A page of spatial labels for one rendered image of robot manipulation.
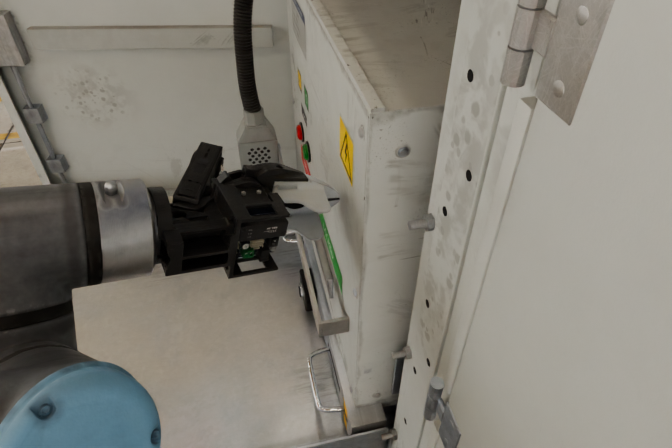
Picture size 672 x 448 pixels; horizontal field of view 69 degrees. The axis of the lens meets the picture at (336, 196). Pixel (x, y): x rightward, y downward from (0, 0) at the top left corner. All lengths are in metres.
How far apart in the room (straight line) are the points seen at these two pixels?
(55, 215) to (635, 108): 0.39
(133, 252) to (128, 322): 0.55
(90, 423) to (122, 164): 0.98
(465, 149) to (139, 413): 0.25
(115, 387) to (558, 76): 0.27
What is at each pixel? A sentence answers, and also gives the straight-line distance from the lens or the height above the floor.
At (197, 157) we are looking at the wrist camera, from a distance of 0.54.
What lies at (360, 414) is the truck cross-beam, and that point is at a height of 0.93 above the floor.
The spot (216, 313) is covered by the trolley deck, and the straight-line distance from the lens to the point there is 0.95.
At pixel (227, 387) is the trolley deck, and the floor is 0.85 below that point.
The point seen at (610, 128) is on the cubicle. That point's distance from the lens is 0.19.
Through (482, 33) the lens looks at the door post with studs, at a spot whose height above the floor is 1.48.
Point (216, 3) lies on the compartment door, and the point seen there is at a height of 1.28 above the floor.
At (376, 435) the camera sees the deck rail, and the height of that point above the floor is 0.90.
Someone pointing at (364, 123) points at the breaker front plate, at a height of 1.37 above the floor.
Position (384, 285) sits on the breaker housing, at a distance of 0.53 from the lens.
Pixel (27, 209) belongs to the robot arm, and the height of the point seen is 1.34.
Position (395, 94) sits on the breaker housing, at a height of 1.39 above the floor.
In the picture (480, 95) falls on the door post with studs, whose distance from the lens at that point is 0.31.
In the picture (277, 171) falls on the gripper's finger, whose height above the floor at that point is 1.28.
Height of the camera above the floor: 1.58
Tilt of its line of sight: 40 degrees down
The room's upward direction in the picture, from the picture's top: straight up
